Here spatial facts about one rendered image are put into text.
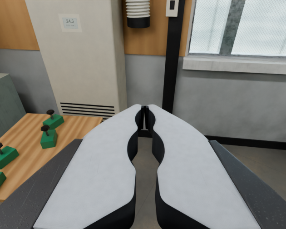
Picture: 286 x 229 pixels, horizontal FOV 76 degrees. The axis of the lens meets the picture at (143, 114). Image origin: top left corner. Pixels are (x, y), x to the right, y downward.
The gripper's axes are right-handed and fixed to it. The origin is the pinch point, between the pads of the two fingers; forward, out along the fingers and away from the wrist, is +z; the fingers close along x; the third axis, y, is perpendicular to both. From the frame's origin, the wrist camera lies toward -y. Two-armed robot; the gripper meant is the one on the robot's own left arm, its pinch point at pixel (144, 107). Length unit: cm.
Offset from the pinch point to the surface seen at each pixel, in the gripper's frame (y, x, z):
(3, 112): 73, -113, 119
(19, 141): 67, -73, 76
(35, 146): 67, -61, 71
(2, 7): -1, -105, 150
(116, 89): 48, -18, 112
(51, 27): 8, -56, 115
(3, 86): 54, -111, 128
